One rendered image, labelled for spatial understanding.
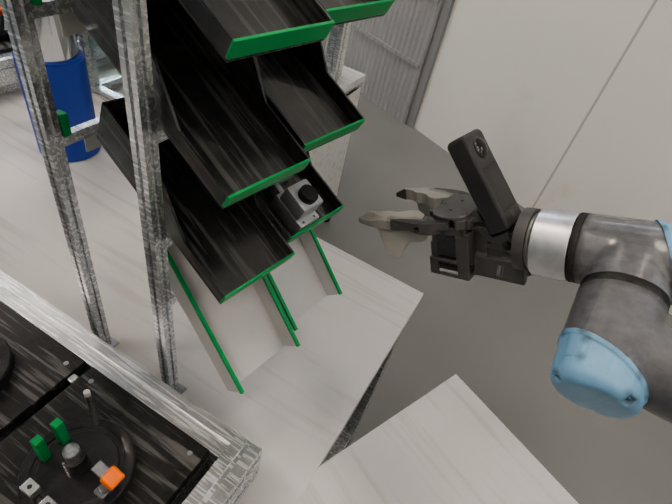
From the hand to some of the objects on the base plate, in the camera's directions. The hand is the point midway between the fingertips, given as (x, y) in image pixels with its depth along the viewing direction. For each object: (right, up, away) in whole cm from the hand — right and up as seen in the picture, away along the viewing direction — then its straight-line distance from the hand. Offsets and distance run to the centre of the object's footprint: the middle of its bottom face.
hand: (384, 201), depth 63 cm
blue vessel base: (-82, +23, +69) cm, 110 cm away
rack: (-36, -20, +36) cm, 55 cm away
